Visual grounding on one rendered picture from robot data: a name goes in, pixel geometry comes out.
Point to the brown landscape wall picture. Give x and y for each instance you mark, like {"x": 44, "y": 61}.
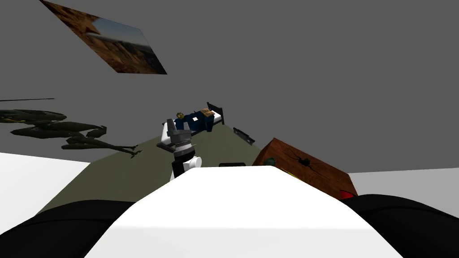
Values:
{"x": 114, "y": 46}

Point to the bed with blue blanket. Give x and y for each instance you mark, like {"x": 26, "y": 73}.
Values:
{"x": 199, "y": 120}

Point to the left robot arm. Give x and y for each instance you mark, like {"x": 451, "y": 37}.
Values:
{"x": 53, "y": 229}

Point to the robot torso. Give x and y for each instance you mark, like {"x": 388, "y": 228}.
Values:
{"x": 233, "y": 215}

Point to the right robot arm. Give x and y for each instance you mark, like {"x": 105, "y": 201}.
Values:
{"x": 412, "y": 225}

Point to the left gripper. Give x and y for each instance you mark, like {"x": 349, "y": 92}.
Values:
{"x": 180, "y": 136}

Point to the brown wooden cabinet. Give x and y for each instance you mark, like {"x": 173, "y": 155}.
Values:
{"x": 308, "y": 172}

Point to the black oblong object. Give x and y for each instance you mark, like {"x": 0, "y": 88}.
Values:
{"x": 244, "y": 135}

